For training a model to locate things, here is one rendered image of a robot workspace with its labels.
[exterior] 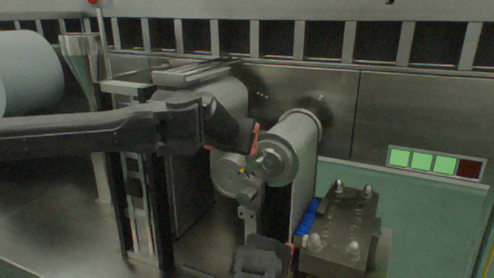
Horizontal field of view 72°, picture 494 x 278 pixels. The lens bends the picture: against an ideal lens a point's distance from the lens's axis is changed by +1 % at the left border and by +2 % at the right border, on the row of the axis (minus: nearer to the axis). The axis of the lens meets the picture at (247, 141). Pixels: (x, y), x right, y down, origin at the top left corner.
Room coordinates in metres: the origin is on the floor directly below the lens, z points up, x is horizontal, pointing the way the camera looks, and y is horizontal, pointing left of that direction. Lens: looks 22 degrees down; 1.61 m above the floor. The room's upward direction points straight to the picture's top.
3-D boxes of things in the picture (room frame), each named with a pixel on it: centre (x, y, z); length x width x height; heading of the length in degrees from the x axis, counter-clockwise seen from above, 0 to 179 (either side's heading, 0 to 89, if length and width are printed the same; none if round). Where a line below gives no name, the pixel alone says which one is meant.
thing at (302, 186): (0.86, -0.17, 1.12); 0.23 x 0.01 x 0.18; 155
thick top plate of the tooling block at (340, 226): (0.84, -0.29, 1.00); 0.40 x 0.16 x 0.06; 155
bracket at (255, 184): (0.75, -0.01, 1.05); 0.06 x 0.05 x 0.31; 155
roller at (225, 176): (0.93, 0.00, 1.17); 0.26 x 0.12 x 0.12; 155
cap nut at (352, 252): (0.68, -0.26, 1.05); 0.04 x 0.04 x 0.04
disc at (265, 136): (0.77, -0.06, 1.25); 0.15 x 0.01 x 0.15; 65
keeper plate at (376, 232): (0.82, -0.38, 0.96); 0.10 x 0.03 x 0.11; 155
